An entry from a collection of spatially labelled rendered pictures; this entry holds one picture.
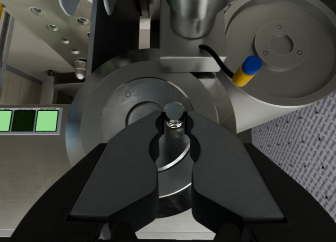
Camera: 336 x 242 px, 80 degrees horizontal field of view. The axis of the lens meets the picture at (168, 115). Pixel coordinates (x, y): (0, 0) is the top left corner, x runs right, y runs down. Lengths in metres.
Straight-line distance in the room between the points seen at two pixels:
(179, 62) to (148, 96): 0.04
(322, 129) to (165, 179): 0.18
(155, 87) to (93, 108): 0.06
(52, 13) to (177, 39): 0.31
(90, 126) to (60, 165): 0.40
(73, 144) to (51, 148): 0.39
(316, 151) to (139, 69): 0.21
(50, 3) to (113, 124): 0.30
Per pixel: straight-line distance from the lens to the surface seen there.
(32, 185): 0.61
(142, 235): 0.54
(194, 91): 0.17
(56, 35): 0.51
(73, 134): 0.19
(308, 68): 0.23
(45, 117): 0.60
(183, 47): 0.16
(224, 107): 0.18
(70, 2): 0.24
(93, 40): 0.23
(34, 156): 0.61
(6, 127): 0.65
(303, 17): 0.25
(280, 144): 0.34
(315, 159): 0.28
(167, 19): 0.17
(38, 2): 0.43
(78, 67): 0.58
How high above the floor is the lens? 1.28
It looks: 12 degrees down
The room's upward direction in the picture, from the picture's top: 180 degrees counter-clockwise
